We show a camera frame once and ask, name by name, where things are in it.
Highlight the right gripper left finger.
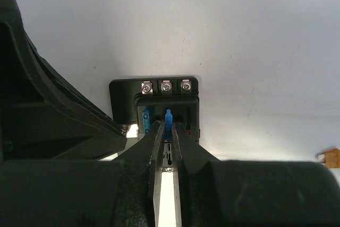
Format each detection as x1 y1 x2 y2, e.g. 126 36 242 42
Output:
1 122 165 226

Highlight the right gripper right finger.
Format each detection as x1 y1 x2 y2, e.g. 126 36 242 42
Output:
172 123 339 226

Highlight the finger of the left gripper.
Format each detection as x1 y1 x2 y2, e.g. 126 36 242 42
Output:
1 0 126 161

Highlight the blue fuse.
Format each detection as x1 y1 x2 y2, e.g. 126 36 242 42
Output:
142 107 151 134
165 108 173 142

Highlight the black fuse box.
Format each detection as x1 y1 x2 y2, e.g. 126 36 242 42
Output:
109 77 204 172

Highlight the orange fuse lower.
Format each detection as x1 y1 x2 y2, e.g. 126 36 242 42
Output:
317 148 340 169

